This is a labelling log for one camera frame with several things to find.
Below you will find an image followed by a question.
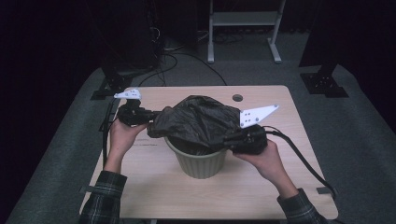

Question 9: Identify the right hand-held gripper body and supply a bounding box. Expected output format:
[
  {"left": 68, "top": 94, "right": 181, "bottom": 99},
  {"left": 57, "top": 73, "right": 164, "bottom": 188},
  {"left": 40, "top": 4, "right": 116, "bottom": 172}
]
[{"left": 232, "top": 105, "right": 279, "bottom": 156}]

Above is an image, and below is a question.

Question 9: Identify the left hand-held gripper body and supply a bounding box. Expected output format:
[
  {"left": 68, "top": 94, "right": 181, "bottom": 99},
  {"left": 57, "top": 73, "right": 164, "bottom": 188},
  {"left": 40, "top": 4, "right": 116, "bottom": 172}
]
[{"left": 113, "top": 88, "right": 156, "bottom": 127}]

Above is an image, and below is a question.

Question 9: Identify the black plastic trash bag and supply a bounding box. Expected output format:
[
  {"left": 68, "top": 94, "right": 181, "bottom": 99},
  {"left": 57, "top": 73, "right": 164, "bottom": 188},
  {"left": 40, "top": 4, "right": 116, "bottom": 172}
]
[{"left": 147, "top": 94, "right": 247, "bottom": 157}]

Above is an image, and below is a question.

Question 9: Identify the green plastic trash bin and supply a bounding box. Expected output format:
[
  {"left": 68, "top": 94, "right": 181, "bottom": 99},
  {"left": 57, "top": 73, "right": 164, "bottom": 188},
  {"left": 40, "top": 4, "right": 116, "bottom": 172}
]
[{"left": 163, "top": 136, "right": 230, "bottom": 180}]

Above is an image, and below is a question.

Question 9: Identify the person's right hand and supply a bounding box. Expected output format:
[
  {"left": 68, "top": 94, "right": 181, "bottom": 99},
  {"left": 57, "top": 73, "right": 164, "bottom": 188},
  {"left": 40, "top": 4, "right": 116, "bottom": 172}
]
[{"left": 233, "top": 139, "right": 290, "bottom": 189}]

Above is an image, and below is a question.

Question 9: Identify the person's left hand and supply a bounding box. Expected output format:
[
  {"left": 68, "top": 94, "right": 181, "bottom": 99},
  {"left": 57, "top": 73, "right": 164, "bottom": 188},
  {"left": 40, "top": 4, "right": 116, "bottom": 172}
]
[{"left": 106, "top": 119, "right": 149, "bottom": 162}]

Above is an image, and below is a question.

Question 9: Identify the black metal stand base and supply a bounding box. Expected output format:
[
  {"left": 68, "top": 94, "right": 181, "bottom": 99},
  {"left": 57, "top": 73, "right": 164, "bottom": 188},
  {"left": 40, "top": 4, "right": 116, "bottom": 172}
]
[
  {"left": 91, "top": 66, "right": 132, "bottom": 101},
  {"left": 300, "top": 63, "right": 349, "bottom": 99}
]

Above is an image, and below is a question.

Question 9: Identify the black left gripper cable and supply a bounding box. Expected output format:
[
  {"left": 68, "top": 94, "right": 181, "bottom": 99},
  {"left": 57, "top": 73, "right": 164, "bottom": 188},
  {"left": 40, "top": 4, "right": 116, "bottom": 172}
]
[{"left": 101, "top": 97, "right": 119, "bottom": 169}]

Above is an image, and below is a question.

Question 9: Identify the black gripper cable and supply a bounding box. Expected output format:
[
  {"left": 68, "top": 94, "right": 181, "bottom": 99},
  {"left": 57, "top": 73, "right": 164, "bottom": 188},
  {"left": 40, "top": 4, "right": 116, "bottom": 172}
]
[
  {"left": 101, "top": 97, "right": 119, "bottom": 169},
  {"left": 264, "top": 125, "right": 338, "bottom": 200}
]

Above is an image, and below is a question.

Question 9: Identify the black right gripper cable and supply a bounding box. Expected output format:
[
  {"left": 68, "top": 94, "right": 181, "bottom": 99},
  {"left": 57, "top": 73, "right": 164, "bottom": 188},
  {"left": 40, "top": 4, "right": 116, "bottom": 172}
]
[{"left": 264, "top": 125, "right": 338, "bottom": 200}]

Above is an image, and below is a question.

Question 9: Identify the black floor cable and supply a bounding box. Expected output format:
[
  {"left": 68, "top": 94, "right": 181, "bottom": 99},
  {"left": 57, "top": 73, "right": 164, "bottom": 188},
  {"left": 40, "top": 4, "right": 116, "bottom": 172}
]
[{"left": 138, "top": 51, "right": 228, "bottom": 88}]

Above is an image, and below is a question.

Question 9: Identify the white metal desk frame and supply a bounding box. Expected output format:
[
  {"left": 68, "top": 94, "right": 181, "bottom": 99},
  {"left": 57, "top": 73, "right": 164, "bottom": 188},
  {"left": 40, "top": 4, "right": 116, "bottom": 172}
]
[{"left": 207, "top": 0, "right": 287, "bottom": 64}]

